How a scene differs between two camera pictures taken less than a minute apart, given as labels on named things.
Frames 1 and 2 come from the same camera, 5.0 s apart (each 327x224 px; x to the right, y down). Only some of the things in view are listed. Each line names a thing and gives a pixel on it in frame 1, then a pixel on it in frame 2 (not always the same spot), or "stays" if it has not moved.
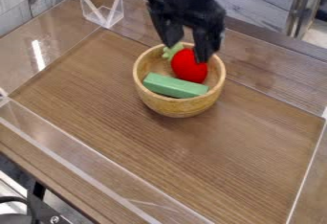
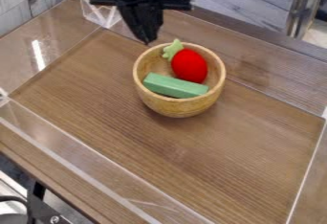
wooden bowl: x=151 y=61 stays
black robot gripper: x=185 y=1 to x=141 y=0
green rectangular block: x=173 y=86 stays
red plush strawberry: x=185 y=62 stays
